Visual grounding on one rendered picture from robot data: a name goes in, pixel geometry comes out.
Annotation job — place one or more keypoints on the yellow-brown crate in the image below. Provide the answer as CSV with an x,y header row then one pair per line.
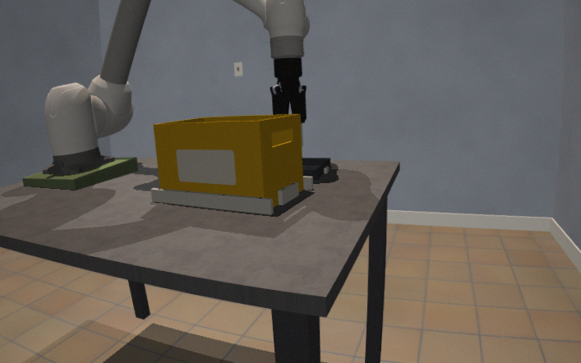
x,y
254,155

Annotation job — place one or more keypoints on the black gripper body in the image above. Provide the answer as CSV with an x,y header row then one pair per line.
x,y
285,69

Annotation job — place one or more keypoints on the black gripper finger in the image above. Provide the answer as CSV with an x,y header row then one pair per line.
x,y
300,93
280,103

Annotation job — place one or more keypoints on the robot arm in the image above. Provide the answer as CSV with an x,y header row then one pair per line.
x,y
75,119

